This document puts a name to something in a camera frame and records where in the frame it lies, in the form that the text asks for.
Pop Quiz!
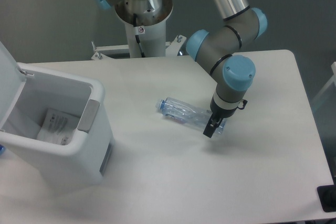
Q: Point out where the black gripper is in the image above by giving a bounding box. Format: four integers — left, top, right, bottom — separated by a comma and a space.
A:
203, 99, 247, 138

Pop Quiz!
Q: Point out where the clear plastic water bottle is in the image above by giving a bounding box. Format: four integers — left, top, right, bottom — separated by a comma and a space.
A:
155, 97, 212, 132

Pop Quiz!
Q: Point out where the clear plastic packaging bag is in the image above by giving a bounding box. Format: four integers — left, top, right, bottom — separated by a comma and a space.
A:
36, 108, 80, 145

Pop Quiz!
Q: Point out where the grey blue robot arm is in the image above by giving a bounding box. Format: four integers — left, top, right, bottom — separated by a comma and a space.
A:
96, 0, 267, 137

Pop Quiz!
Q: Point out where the white trash can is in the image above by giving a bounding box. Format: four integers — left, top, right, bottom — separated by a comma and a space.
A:
1, 46, 114, 184

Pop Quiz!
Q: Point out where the black clamp at table edge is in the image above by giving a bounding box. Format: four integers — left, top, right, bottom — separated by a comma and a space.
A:
317, 185, 335, 212

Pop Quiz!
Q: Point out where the blue object at left edge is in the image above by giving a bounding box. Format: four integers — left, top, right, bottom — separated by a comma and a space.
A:
0, 145, 6, 155

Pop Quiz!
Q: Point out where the white pedestal base frame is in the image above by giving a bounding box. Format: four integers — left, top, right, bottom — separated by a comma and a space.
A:
90, 35, 188, 60

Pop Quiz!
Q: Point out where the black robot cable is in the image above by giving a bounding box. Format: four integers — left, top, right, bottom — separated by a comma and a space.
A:
132, 13, 146, 58

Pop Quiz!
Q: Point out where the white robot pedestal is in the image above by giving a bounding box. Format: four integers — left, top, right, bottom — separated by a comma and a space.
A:
115, 0, 173, 58

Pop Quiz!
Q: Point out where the white frame at right edge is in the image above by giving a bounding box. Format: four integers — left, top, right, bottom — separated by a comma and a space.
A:
311, 62, 335, 112

